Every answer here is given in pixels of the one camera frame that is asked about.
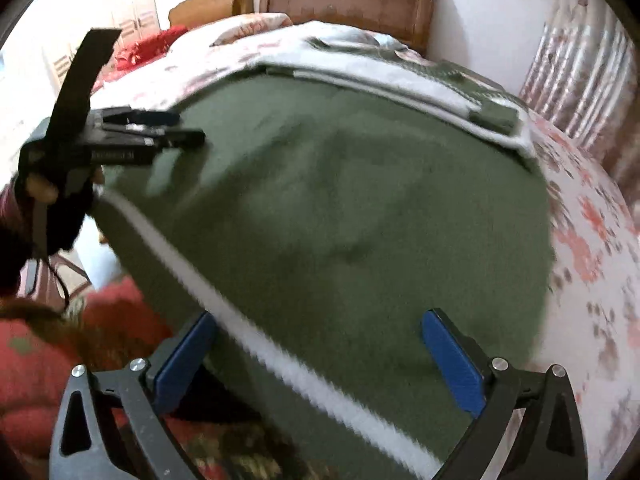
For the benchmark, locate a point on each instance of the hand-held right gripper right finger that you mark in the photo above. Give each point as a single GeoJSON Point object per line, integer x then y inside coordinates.
{"type": "Point", "coordinates": [452, 365]}

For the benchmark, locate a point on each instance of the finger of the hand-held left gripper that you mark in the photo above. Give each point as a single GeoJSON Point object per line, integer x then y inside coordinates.
{"type": "Point", "coordinates": [150, 117]}
{"type": "Point", "coordinates": [182, 138]}

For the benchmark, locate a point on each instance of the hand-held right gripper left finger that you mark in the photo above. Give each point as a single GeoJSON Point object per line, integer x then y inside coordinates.
{"type": "Point", "coordinates": [184, 362]}

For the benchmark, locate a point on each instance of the green sweater with white stripes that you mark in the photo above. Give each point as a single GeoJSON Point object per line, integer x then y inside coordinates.
{"type": "Point", "coordinates": [320, 220]}

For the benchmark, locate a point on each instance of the person's left hand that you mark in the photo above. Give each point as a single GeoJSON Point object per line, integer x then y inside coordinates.
{"type": "Point", "coordinates": [67, 215]}

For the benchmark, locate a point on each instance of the red blanket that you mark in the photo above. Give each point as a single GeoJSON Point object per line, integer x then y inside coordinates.
{"type": "Point", "coordinates": [145, 50]}

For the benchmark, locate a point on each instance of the white wardrobe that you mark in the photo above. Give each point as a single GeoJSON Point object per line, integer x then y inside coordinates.
{"type": "Point", "coordinates": [132, 10]}

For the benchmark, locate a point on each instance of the orange floral white pillow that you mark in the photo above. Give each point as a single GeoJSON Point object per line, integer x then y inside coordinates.
{"type": "Point", "coordinates": [245, 25]}

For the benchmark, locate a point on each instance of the small wooden headboard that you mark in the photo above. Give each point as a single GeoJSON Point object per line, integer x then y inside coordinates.
{"type": "Point", "coordinates": [210, 2]}

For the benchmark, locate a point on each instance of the red floral cloth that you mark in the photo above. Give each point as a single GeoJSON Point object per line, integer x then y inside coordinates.
{"type": "Point", "coordinates": [30, 360]}

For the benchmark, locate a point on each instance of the floral bed quilt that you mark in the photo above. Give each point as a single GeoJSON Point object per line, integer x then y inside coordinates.
{"type": "Point", "coordinates": [590, 240]}

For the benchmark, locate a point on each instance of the blue floral folded quilt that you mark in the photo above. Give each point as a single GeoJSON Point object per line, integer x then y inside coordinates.
{"type": "Point", "coordinates": [350, 36]}

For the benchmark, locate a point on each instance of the large wooden headboard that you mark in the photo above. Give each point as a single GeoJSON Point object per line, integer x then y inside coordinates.
{"type": "Point", "coordinates": [350, 5]}

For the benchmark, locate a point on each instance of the floral curtain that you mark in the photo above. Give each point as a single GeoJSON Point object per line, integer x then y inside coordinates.
{"type": "Point", "coordinates": [585, 70]}

